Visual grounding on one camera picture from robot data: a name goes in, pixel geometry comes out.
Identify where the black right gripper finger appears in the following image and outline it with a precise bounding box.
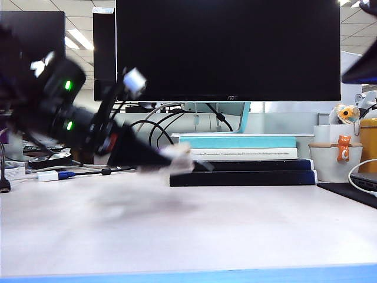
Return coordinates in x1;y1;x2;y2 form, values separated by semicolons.
341;40;377;85

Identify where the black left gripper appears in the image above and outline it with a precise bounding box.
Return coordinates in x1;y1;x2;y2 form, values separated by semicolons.
86;116;174;167

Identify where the white purple tissue packet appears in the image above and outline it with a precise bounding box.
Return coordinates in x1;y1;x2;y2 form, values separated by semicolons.
136;142;216;177

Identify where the white board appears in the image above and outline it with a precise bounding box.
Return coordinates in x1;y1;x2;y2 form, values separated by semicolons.
340;50;363;114

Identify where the white figurine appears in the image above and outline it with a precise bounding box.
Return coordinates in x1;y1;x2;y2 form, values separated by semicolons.
354;91;377;119

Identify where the plush toy with orange flower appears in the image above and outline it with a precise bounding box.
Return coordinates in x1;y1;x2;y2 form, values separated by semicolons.
328;103;361;127

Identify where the yellow container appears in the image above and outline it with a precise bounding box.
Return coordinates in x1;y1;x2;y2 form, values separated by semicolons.
359;117;377;174

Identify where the white hanging tag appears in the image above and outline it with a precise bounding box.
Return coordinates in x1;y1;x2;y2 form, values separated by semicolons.
193;103;201;131

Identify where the orange cat figurine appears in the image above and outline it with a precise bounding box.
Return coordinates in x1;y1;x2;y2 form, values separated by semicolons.
336;134;352;163

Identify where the black flat device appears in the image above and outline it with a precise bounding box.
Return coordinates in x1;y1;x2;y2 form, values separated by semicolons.
28;152;73;170

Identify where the white adapter box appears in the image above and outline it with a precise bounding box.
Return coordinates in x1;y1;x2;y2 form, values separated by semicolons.
38;170;60;183

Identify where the white ceramic mug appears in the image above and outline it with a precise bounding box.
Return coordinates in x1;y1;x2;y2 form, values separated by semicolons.
308;143;363;184

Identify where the teal book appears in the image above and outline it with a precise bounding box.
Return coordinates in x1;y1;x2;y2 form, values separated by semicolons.
178;136;297;150

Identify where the black monitor with white label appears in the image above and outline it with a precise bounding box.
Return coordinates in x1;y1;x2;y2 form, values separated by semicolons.
92;8;118;103

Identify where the dark navy book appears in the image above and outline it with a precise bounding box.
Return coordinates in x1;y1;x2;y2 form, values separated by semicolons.
193;158;314;173
169;169;318;187

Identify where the grey laptop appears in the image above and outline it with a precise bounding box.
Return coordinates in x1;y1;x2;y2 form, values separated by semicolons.
349;172;377;193

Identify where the stack of books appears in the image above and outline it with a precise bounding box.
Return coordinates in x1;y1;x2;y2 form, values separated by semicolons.
92;113;320;167

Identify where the silver computer purple screen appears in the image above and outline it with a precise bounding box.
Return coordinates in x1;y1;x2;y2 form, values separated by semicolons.
0;129;25;162

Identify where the black mouse pad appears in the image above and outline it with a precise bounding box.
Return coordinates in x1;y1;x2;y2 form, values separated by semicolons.
316;182;377;210

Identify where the white box with blue edge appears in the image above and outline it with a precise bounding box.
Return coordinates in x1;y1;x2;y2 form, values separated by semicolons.
0;166;28;184

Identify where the fluorescent ceiling light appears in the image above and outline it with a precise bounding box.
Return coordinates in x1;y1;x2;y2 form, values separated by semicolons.
64;28;95;51

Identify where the black AOC monitor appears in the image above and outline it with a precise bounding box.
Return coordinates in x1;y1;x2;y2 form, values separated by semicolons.
115;0;342;103

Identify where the black monitor thin bezel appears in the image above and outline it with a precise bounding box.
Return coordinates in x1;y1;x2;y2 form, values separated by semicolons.
0;11;67;77

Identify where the black looped cable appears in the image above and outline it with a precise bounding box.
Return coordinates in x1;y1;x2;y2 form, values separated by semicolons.
148;110;190;150
130;119;167;141

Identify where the black cable with blue plug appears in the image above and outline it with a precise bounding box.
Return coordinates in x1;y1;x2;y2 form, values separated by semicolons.
58;165;140;180

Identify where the black monitor power cable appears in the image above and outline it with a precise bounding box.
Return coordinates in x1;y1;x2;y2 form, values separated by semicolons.
205;103;234;133

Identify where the white charging cable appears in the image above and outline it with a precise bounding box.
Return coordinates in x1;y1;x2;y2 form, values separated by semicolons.
347;159;377;199

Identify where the grey cable with black plug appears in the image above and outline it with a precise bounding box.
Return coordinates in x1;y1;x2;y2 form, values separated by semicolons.
0;140;12;195

